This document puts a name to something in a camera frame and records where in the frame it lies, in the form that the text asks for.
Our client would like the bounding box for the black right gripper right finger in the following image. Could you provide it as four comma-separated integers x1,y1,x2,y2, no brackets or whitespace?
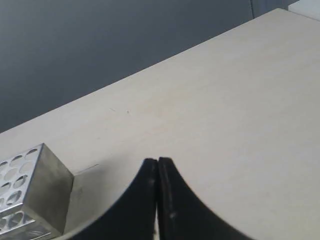
158,157,250,240

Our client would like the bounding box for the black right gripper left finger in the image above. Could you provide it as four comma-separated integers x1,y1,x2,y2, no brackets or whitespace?
70,158,158,240

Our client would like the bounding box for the steel test tube rack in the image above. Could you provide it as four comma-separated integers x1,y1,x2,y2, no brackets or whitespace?
0,143,74,240

